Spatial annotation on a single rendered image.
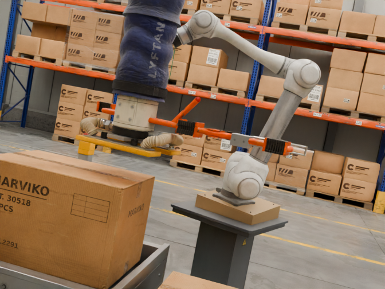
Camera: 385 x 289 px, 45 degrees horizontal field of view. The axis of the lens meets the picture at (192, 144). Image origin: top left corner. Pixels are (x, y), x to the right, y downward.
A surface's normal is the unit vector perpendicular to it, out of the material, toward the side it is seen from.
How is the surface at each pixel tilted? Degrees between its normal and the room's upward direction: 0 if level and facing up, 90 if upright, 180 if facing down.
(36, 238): 90
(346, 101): 91
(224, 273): 90
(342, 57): 90
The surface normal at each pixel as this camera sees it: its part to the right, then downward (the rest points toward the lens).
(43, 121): -0.23, 0.04
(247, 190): 0.00, 0.27
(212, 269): -0.55, -0.03
